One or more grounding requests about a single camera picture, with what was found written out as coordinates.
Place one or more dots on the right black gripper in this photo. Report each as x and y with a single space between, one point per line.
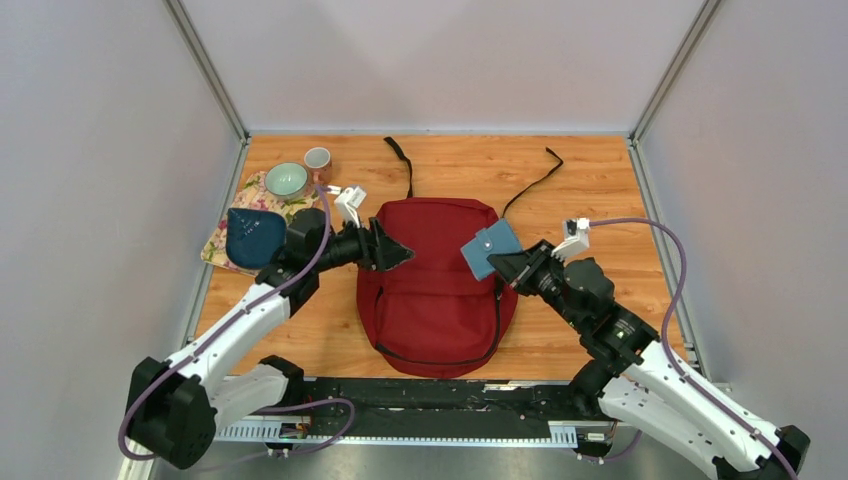
519 268

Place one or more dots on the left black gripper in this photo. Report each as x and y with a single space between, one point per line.
377 249

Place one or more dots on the blue card wallet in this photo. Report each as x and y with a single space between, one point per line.
499 238

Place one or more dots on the red backpack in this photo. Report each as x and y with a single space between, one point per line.
430 317

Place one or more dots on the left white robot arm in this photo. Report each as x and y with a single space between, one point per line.
176 406

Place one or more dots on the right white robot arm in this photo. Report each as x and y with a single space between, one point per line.
631 377

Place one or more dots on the pink ceramic mug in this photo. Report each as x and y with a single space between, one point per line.
318 161

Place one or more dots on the light green ceramic bowl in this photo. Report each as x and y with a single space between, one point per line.
288 181

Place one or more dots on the dark blue leaf plate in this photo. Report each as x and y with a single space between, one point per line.
253 236

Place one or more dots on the floral fabric tray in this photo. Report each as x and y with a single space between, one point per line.
255 196

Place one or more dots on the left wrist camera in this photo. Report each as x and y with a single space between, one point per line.
347 201

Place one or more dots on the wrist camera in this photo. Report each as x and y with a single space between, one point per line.
347 201
576 239

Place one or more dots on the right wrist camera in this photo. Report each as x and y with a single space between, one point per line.
576 239

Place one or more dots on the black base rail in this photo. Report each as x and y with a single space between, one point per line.
443 412

